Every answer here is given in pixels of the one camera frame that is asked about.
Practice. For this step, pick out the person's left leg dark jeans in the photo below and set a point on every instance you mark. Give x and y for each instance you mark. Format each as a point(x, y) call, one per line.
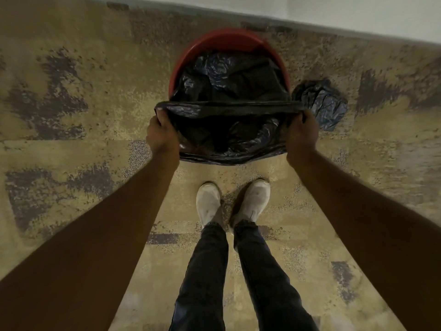
point(203, 282)

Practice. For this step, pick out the person's right thumb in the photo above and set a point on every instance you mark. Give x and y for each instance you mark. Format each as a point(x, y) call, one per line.
point(303, 117)

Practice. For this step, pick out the person's left white shoe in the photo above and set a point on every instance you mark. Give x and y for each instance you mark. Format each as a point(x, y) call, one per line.
point(208, 202)

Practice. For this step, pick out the person's left thumb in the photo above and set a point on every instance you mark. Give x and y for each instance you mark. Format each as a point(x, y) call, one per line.
point(162, 116)

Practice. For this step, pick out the red round trash bin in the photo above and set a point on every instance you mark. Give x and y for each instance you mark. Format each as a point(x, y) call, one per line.
point(225, 43)

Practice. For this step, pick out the person's left hand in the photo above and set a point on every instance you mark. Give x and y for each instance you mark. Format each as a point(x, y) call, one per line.
point(161, 136)

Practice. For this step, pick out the person's right forearm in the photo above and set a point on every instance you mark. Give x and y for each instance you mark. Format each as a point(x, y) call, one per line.
point(375, 230)

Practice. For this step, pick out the person's right hand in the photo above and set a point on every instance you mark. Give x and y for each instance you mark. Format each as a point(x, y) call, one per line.
point(301, 134)

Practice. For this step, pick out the person's white shoe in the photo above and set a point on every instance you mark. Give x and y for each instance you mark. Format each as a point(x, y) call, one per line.
point(208, 202)
point(252, 201)

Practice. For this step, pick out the person's right white shoe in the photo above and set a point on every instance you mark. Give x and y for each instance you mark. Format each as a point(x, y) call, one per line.
point(252, 201)

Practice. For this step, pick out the crumpled black plastic bag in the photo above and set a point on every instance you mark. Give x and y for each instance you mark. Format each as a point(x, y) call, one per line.
point(322, 101)

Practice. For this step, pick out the person's right leg dark jeans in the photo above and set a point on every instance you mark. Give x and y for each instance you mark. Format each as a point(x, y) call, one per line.
point(268, 282)

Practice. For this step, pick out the black plastic trash bag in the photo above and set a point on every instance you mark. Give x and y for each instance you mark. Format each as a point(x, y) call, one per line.
point(230, 110)

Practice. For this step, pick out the person's left forearm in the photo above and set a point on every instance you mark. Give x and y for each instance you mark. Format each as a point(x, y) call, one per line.
point(79, 258)

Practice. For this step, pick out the person's leg dark jeans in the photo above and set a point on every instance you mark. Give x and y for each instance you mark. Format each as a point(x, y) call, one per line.
point(268, 282)
point(203, 282)

